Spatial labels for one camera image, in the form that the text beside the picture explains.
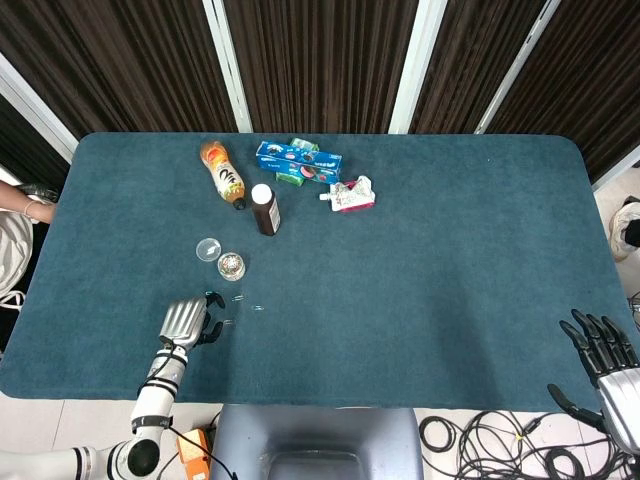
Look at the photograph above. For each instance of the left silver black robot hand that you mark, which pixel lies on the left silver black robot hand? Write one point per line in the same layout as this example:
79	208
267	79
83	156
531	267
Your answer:
182	320

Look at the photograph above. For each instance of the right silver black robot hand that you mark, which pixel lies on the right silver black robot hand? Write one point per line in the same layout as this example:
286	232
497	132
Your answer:
620	395

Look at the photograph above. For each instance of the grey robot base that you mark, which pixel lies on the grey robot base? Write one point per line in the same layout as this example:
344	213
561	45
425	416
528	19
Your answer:
320	430

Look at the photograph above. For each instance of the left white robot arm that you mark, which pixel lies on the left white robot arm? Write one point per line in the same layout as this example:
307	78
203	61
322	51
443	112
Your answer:
155	397

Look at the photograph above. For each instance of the person's bare forearm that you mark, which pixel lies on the person's bare forearm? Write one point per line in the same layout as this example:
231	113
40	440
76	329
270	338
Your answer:
20	200

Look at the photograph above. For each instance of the small clear jar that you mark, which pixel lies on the small clear jar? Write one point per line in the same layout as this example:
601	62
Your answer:
231	266

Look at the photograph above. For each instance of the clear round lid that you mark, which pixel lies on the clear round lid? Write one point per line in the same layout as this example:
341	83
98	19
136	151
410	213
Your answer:
208	249

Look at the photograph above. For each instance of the orange box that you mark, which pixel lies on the orange box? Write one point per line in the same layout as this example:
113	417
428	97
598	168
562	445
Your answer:
192	450

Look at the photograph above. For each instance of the dark brown bottle white cap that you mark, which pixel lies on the dark brown bottle white cap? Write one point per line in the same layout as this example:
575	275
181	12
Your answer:
267	215

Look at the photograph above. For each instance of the orange drink bottle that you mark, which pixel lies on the orange drink bottle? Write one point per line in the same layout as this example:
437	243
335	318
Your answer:
222	175

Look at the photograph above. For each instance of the white shoe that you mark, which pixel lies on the white shoe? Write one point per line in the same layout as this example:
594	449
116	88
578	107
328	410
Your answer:
625	230

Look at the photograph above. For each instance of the green snack packet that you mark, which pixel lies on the green snack packet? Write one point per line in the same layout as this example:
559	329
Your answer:
305	144
289	178

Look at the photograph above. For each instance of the person's white garment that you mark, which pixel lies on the person's white garment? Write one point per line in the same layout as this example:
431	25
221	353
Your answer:
12	245

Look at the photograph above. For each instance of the blue cookie box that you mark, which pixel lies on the blue cookie box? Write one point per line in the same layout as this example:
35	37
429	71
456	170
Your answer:
300	160

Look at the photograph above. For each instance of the white pink spout pouch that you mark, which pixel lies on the white pink spout pouch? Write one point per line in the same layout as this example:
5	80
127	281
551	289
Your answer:
350	197

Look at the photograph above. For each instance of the teal table cloth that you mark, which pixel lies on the teal table cloth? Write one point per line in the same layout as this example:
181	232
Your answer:
400	275

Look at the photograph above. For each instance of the brown ribbed curtain panel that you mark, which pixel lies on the brown ribbed curtain panel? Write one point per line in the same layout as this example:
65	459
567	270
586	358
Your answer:
320	60
115	60
590	75
470	55

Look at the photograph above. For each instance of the white partition post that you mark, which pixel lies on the white partition post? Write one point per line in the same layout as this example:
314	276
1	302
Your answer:
617	175
415	65
517	65
35	107
227	65

